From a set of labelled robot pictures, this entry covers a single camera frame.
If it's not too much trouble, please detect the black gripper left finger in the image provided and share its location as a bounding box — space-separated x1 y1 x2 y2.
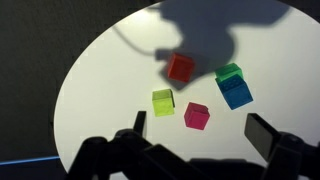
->
68 110 158 180

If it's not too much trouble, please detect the magenta block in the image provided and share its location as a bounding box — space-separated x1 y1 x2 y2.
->
183 101 211 131

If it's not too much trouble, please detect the orange red block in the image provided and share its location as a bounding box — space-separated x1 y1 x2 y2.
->
166 52 196 84

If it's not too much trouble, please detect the blue block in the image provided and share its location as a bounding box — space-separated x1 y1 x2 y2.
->
215 73 254 111

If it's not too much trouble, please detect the light blue window sill strip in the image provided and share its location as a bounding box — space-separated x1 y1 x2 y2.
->
0 155 61 167

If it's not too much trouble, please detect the yellow green block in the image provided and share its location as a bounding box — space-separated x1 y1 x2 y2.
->
151 88 176 118

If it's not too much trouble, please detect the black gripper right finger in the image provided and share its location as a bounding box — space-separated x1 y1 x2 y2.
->
244 112 320 180

